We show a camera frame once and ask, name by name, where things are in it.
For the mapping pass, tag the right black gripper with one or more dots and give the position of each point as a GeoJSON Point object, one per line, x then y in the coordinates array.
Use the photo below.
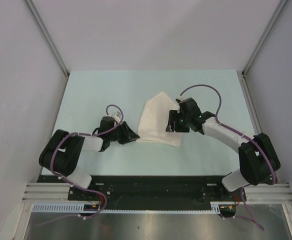
{"type": "Point", "coordinates": [173, 116]}

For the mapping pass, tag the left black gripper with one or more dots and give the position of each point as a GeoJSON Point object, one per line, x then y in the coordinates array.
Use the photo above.
{"type": "Point", "coordinates": [128, 135]}

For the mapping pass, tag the white cloth napkin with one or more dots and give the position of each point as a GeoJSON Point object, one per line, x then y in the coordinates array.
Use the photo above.
{"type": "Point", "coordinates": [154, 120]}

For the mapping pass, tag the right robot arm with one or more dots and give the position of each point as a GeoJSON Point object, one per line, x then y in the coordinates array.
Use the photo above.
{"type": "Point", "coordinates": [258, 160]}

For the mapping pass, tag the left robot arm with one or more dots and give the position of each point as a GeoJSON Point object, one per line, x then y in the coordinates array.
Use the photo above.
{"type": "Point", "coordinates": [61, 154]}

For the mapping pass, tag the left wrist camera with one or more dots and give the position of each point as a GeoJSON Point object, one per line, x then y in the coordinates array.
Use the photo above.
{"type": "Point", "coordinates": [116, 115]}

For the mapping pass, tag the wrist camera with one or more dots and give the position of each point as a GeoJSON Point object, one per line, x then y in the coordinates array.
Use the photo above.
{"type": "Point", "coordinates": [180, 99]}
{"type": "Point", "coordinates": [116, 115]}

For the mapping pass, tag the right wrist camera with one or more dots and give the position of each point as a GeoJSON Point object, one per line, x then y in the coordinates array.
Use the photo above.
{"type": "Point", "coordinates": [180, 99]}

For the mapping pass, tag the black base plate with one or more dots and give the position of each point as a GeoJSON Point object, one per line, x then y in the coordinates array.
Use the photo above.
{"type": "Point", "coordinates": [156, 193]}

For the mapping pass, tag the right side aluminium rail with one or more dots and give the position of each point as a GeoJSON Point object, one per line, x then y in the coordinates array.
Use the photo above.
{"type": "Point", "coordinates": [249, 103]}

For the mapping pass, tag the aluminium rail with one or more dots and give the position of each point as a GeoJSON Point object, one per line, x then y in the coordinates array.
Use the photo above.
{"type": "Point", "coordinates": [58, 193]}
{"type": "Point", "coordinates": [249, 103]}

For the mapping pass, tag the front aluminium rail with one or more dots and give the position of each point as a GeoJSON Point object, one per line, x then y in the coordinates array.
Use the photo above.
{"type": "Point", "coordinates": [58, 193]}

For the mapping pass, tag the left aluminium corner post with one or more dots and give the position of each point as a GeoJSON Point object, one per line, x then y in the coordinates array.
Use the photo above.
{"type": "Point", "coordinates": [38, 21]}

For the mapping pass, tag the aluminium corner post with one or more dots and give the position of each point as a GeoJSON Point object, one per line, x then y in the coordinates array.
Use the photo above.
{"type": "Point", "coordinates": [265, 35]}
{"type": "Point", "coordinates": [38, 21]}

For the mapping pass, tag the right aluminium corner post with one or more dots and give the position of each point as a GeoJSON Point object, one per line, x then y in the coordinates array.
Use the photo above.
{"type": "Point", "coordinates": [265, 35]}

